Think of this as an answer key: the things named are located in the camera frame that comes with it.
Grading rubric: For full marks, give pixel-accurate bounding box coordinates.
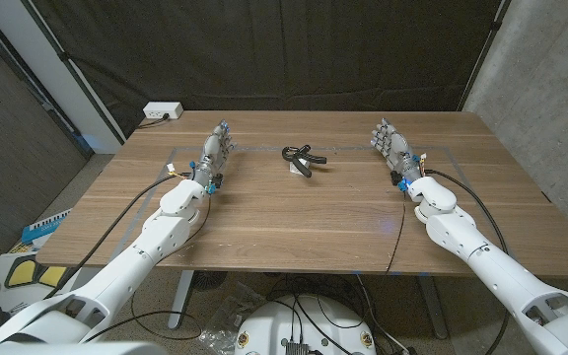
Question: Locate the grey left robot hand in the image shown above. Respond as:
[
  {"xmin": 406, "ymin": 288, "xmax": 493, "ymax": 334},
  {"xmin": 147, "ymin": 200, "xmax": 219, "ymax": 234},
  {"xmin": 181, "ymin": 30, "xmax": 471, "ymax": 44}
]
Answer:
[{"xmin": 192, "ymin": 119, "xmax": 237, "ymax": 195}]

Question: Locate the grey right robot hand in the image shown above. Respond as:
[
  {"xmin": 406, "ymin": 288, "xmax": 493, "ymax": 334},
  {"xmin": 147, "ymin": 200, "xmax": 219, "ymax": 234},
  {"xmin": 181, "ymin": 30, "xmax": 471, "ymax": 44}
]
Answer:
[{"xmin": 370, "ymin": 117, "xmax": 428, "ymax": 193}]

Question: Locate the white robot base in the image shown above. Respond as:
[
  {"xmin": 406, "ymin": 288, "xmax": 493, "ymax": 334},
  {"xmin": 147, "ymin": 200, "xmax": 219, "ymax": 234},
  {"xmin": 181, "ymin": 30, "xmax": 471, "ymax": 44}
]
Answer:
[{"xmin": 234, "ymin": 294, "xmax": 378, "ymax": 355}]

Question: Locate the white power strip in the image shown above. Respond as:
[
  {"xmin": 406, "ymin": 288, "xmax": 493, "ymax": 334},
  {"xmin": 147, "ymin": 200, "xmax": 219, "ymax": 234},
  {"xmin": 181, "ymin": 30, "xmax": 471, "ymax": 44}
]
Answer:
[{"xmin": 142, "ymin": 101, "xmax": 184, "ymax": 120}]

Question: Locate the round black floor fan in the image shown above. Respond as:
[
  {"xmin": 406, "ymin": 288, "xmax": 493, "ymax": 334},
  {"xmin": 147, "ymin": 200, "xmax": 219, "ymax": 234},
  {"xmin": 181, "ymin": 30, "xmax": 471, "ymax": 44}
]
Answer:
[{"xmin": 192, "ymin": 269, "xmax": 229, "ymax": 292}]

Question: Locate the black backdrop curtain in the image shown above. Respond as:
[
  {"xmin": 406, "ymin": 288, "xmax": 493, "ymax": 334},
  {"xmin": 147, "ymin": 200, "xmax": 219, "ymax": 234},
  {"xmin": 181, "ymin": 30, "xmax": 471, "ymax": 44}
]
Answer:
[{"xmin": 21, "ymin": 0, "xmax": 505, "ymax": 142}]

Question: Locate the black backdrop stand pole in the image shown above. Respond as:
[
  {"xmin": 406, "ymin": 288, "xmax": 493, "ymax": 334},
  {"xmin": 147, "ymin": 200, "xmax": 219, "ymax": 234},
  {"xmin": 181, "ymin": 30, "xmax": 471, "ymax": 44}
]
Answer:
[
  {"xmin": 20, "ymin": 0, "xmax": 127, "ymax": 144},
  {"xmin": 456, "ymin": 0, "xmax": 512, "ymax": 112}
]

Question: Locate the white table leg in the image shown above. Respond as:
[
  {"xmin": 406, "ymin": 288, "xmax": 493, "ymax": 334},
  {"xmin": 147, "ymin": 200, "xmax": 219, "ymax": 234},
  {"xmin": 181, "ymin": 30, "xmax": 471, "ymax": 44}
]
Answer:
[{"xmin": 168, "ymin": 269, "xmax": 196, "ymax": 330}]

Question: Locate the grey table leg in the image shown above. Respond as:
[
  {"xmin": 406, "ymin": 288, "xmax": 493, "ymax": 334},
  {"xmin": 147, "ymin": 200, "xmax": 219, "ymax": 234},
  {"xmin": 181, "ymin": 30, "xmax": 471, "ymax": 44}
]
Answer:
[{"xmin": 417, "ymin": 275, "xmax": 449, "ymax": 340}]

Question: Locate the clear plastic bag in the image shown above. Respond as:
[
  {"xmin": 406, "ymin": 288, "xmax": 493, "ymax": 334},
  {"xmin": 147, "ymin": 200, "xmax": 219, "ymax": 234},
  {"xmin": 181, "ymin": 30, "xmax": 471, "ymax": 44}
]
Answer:
[{"xmin": 198, "ymin": 283, "xmax": 265, "ymax": 354}]

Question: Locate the blue and white box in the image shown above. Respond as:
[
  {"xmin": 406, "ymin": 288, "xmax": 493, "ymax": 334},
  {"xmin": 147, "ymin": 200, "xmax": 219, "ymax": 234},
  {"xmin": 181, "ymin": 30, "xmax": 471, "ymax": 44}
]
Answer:
[{"xmin": 20, "ymin": 208, "xmax": 73, "ymax": 246}]

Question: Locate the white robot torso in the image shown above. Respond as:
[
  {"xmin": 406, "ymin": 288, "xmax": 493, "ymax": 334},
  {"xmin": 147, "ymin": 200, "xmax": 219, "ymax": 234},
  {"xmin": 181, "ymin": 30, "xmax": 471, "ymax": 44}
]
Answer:
[{"xmin": 0, "ymin": 341, "xmax": 170, "ymax": 355}]

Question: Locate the black power cord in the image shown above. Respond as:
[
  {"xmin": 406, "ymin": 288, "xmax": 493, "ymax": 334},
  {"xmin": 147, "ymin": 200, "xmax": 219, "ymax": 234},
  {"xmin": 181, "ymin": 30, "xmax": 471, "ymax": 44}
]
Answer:
[{"xmin": 137, "ymin": 113, "xmax": 171, "ymax": 130}]

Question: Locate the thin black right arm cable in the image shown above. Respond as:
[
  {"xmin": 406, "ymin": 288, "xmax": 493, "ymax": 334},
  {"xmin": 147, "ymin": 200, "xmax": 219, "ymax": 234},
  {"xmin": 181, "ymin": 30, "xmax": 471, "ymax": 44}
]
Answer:
[{"xmin": 385, "ymin": 191, "xmax": 408, "ymax": 275}]

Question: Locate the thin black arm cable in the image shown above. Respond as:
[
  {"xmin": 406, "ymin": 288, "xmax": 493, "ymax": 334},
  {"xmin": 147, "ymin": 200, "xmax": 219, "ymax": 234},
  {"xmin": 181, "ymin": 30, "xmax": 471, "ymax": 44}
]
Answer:
[
  {"xmin": 82, "ymin": 194, "xmax": 212, "ymax": 342},
  {"xmin": 385, "ymin": 191, "xmax": 408, "ymax": 275}
]

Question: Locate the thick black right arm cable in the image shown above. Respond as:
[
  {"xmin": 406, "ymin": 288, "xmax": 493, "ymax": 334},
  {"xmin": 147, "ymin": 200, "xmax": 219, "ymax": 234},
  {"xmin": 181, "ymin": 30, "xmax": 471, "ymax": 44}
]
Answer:
[{"xmin": 424, "ymin": 169, "xmax": 511, "ymax": 355}]

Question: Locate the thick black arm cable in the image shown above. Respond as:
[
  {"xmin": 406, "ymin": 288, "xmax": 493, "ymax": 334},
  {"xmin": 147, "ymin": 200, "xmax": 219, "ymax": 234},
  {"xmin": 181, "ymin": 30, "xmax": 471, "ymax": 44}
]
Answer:
[
  {"xmin": 44, "ymin": 172, "xmax": 192, "ymax": 300},
  {"xmin": 424, "ymin": 169, "xmax": 511, "ymax": 355}
]

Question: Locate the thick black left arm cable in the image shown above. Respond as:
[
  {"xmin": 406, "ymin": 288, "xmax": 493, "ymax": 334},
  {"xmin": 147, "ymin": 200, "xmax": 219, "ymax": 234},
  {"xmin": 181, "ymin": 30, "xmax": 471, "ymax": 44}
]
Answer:
[{"xmin": 44, "ymin": 172, "xmax": 192, "ymax": 300}]

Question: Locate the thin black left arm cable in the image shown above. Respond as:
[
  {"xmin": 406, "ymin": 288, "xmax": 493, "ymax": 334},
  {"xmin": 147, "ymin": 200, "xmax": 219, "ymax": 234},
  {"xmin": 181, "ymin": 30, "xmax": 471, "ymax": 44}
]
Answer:
[{"xmin": 82, "ymin": 194, "xmax": 212, "ymax": 342}]

